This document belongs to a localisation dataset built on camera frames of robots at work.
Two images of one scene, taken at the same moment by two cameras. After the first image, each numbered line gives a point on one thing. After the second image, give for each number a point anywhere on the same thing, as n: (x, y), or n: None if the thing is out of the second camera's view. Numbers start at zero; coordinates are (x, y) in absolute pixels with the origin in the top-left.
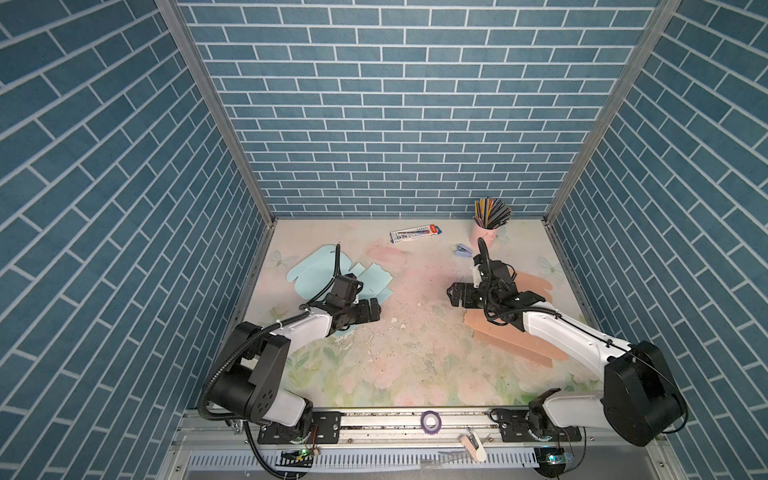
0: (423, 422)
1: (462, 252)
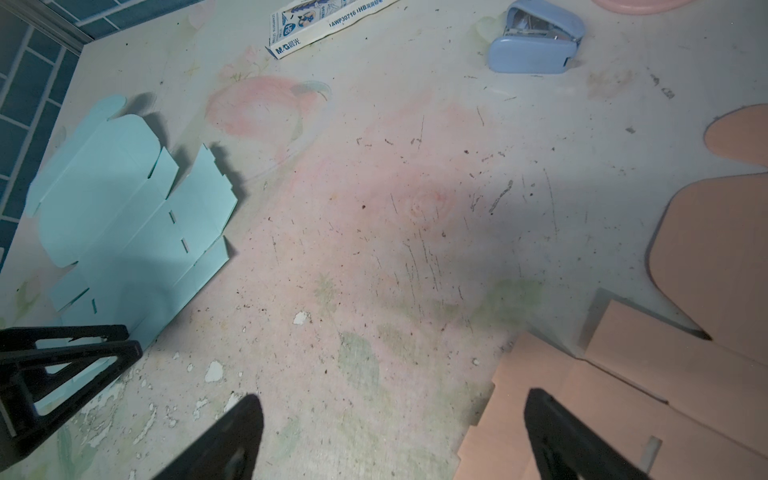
0: None
1: (537, 39)
